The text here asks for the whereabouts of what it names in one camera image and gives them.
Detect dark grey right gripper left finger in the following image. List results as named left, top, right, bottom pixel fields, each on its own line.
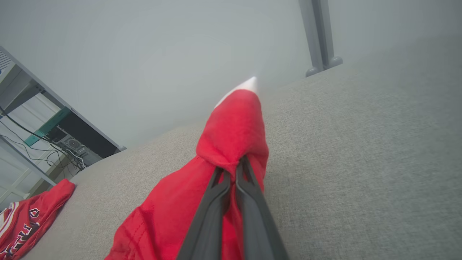
left=176, top=166, right=232, bottom=260

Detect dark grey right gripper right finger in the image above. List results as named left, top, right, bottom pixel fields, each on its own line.
left=235, top=156, right=289, bottom=260

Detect red shorts with white stripes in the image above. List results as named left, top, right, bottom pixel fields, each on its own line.
left=105, top=77, right=270, bottom=260

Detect red jersey with white trim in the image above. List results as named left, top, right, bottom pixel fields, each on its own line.
left=0, top=179, right=76, bottom=260

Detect black computer tower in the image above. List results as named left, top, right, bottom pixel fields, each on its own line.
left=54, top=112, right=119, bottom=167

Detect grey shelf with computer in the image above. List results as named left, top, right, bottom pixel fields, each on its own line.
left=0, top=46, right=127, bottom=152

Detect teal bar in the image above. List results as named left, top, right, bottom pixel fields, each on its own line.
left=25, top=107, right=71, bottom=147

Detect grey metal stand legs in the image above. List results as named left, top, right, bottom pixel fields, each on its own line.
left=312, top=0, right=343, bottom=71

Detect white shelving unit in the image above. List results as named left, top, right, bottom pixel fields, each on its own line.
left=0, top=94, right=60, bottom=210

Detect grey partition post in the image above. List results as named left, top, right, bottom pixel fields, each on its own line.
left=299, top=0, right=325, bottom=77

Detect black hanging cable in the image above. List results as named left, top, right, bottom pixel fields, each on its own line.
left=0, top=107, right=87, bottom=170

